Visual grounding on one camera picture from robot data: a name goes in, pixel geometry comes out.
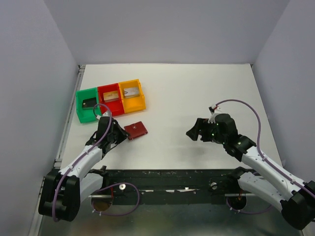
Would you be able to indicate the green plastic bin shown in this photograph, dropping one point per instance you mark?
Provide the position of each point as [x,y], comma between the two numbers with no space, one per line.
[86,116]

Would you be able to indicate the black card in green bin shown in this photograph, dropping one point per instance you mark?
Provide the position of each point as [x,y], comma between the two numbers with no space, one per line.
[89,103]

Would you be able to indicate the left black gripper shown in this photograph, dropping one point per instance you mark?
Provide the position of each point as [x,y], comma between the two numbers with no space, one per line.
[123,134]

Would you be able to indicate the silver card in yellow bin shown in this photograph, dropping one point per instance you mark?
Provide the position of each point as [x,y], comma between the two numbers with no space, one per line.
[131,92]

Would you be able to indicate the aluminium frame rail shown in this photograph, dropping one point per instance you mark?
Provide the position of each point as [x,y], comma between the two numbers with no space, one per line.
[59,155]

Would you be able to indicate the yellow plastic bin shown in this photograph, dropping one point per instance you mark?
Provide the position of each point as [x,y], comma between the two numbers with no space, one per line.
[134,103]

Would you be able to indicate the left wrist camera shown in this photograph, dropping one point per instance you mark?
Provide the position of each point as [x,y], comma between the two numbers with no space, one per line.
[106,114]

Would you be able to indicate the red plastic bin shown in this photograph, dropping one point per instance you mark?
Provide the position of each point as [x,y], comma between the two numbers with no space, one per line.
[116,107]

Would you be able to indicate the gold card in red bin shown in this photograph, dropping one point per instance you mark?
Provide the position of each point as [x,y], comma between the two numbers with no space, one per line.
[110,96]

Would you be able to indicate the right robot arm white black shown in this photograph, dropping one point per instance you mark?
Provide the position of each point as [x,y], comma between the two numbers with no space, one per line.
[291,196]

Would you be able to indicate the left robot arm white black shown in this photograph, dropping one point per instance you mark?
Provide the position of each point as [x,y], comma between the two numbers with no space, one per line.
[64,190]

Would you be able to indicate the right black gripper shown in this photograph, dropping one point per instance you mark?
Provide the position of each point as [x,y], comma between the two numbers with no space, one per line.
[201,123]

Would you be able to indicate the red leather card holder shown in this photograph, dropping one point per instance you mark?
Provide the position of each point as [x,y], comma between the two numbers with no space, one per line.
[135,130]

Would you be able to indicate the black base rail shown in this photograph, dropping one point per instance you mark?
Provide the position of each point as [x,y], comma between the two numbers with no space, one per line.
[170,187]

